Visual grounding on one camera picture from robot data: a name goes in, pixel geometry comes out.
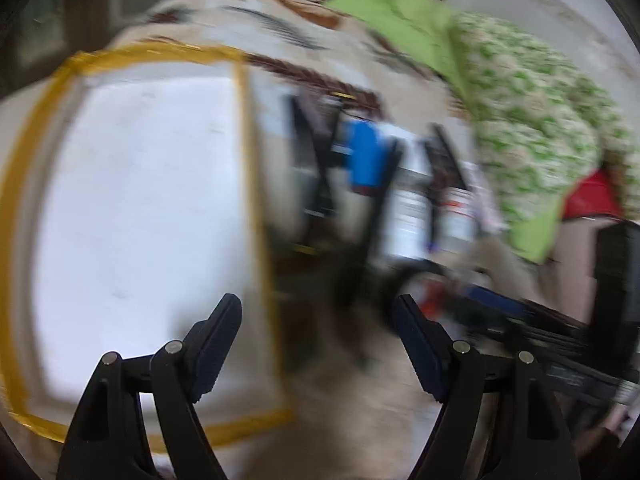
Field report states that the leaf print blanket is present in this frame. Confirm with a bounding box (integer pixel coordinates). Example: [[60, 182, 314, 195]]
[[0, 0, 601, 480]]

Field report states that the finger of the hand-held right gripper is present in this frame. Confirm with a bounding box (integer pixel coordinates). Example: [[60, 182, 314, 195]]
[[462, 282, 593, 333]]

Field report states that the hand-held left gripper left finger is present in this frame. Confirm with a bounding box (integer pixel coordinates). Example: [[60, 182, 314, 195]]
[[56, 293, 243, 480]]

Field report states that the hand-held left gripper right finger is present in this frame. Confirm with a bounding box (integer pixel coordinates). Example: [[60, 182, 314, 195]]
[[392, 294, 583, 480]]

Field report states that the wooden glass cabinet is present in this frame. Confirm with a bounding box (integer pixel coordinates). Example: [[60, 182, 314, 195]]
[[0, 0, 201, 91]]

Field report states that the red cloth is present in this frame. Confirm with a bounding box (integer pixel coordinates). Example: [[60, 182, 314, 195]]
[[562, 170, 623, 221]]

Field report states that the white sheet with yellow border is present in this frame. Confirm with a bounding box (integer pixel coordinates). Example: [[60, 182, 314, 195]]
[[0, 42, 296, 453]]

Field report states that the person's right hand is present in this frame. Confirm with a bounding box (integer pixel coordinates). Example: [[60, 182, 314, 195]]
[[570, 402, 633, 463]]

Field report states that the green floral quilt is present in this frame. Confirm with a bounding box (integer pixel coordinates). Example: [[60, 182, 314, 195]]
[[325, 0, 626, 266]]

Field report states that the white tube with red label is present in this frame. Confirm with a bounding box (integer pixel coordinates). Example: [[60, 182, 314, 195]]
[[440, 187, 476, 251]]

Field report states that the black bar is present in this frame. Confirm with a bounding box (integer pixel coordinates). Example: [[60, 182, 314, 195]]
[[290, 95, 341, 218], [350, 137, 406, 321], [430, 125, 473, 196]]

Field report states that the blue cylinder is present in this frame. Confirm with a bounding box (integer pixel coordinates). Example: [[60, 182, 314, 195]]
[[345, 120, 391, 196]]

